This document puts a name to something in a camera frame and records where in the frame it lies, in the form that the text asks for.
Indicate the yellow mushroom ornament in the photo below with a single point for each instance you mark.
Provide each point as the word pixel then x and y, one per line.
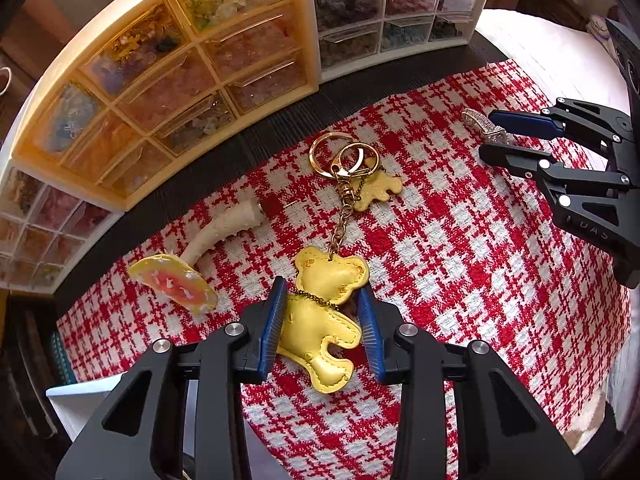
pixel 170 280

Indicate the red white houndstooth cloth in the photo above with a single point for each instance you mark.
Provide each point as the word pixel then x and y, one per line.
pixel 450 260

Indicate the silver rhinestone hair clip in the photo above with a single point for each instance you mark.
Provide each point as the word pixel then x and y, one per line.
pixel 482 122

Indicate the white quilted bedding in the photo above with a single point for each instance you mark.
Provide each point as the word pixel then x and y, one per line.
pixel 540 55

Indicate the yellow bead drawer organizer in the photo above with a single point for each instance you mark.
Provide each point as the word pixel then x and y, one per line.
pixel 192 40

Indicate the row of books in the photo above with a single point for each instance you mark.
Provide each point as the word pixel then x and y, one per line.
pixel 60 360

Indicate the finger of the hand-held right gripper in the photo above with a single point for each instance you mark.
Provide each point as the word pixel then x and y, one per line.
pixel 510 160
pixel 525 122

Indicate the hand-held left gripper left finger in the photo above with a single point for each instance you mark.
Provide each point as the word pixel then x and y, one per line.
pixel 272 325

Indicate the white cup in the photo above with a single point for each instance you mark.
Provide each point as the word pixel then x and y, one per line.
pixel 4 80

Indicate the light blue cardboard box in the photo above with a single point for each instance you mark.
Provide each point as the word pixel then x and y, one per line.
pixel 75 400

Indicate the brown checkered blanket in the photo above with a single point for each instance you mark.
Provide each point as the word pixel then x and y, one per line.
pixel 592 420

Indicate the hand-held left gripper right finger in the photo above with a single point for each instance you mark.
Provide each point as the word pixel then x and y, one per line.
pixel 370 335

